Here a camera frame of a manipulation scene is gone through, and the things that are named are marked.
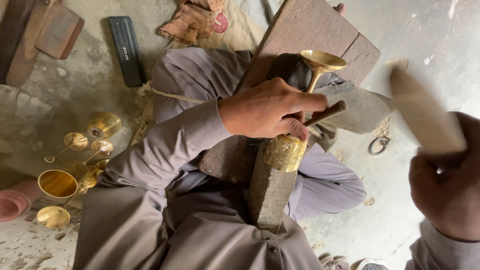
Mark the person's right hand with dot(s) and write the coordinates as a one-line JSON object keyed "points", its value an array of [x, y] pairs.
{"points": [[453, 187]]}

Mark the person's left hand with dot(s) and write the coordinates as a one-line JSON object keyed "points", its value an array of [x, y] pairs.
{"points": [[258, 110]]}

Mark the person's right fingers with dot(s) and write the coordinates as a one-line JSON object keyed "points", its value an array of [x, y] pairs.
{"points": [[422, 180]]}

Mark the pale wooden mallet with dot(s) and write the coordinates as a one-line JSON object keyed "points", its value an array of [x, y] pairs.
{"points": [[423, 112]]}

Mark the brown metal chisel punch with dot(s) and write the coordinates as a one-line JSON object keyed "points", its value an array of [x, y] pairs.
{"points": [[328, 111]]}

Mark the engraved brass goblet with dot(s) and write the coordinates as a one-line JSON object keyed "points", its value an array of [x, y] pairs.
{"points": [[285, 153]]}

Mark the grey cloth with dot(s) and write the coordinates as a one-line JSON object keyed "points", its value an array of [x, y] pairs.
{"points": [[360, 108]]}

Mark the white grey shoe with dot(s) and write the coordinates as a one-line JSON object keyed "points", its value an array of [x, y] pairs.
{"points": [[371, 265]]}

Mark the pink sandal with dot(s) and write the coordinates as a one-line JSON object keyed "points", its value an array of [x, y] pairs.
{"points": [[332, 263]]}

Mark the grey iron stake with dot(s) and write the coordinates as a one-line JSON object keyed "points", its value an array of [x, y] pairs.
{"points": [[272, 195]]}

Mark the black pitch lump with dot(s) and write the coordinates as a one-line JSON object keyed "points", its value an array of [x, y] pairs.
{"points": [[292, 71]]}

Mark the person's bare foot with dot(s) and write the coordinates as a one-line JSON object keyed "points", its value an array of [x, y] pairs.
{"points": [[340, 8]]}

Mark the brown wooden board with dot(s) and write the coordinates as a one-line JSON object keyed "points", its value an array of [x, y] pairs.
{"points": [[303, 30]]}

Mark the dark stone block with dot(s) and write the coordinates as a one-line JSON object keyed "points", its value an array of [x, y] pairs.
{"points": [[225, 161]]}

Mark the person's grey clothed body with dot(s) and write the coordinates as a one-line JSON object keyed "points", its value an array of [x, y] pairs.
{"points": [[195, 232]]}

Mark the beige sack with red print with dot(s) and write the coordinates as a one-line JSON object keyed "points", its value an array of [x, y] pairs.
{"points": [[240, 32]]}

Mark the orange brown rag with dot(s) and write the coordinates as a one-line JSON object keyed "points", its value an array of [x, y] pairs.
{"points": [[191, 20]]}

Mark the black ribbed case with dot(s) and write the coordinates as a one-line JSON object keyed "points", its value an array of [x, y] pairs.
{"points": [[126, 50]]}

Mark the cluster of plain brass goblets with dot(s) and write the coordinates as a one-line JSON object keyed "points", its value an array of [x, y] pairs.
{"points": [[60, 183]]}

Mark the reddish wooden block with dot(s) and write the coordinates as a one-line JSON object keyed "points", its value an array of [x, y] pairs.
{"points": [[60, 32]]}

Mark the pink plastic pipe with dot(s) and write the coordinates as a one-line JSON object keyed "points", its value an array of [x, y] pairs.
{"points": [[13, 202]]}

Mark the dark wooden plank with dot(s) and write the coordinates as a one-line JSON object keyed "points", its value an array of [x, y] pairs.
{"points": [[18, 41]]}

